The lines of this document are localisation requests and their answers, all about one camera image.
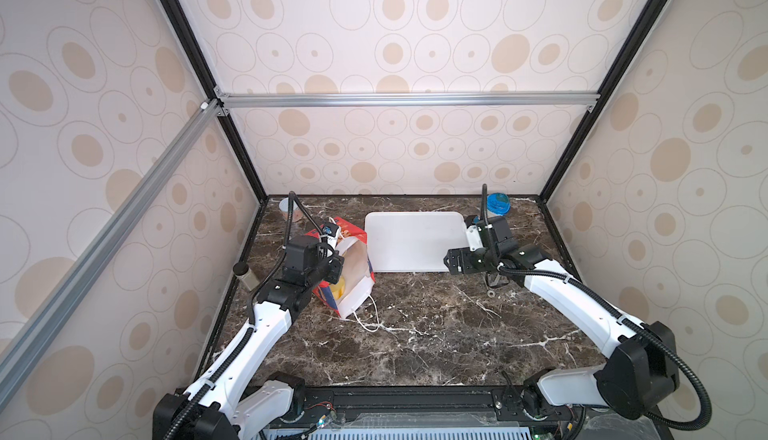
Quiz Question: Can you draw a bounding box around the small bottle with black cap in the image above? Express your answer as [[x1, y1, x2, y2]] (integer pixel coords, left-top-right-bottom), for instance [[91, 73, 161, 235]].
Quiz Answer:
[[232, 261, 260, 292]]

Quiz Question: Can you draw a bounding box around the blue lidded white cup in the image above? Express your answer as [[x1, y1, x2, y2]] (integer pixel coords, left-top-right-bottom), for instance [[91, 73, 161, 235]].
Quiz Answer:
[[486, 192, 511, 217]]

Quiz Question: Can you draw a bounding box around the horizontal aluminium frame rail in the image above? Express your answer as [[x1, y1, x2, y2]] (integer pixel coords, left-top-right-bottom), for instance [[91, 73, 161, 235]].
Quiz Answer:
[[220, 90, 600, 110]]

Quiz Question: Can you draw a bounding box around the red paper gift bag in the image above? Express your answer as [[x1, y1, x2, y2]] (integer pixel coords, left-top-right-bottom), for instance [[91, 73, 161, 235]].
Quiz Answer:
[[313, 217, 375, 319]]

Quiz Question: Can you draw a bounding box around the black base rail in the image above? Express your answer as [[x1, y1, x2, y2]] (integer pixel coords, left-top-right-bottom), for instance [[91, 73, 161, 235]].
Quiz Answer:
[[256, 385, 588, 439]]

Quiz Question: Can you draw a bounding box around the white plastic tray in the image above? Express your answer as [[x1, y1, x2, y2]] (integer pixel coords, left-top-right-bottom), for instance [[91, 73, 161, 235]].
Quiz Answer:
[[365, 211, 469, 273]]

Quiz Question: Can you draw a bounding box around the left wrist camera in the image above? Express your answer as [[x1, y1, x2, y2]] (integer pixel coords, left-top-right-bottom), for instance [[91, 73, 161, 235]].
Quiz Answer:
[[319, 219, 342, 246]]

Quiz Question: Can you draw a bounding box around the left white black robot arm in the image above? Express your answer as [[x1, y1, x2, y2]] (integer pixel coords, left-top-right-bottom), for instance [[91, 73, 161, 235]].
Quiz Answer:
[[152, 219, 344, 439]]

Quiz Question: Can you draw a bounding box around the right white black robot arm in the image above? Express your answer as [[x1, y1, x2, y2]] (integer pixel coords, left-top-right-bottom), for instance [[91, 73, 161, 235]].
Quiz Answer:
[[443, 192, 713, 438]]

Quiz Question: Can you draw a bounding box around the left diagonal aluminium rail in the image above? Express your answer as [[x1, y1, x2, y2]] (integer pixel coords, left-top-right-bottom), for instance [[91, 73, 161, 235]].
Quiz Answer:
[[1, 98, 222, 409]]

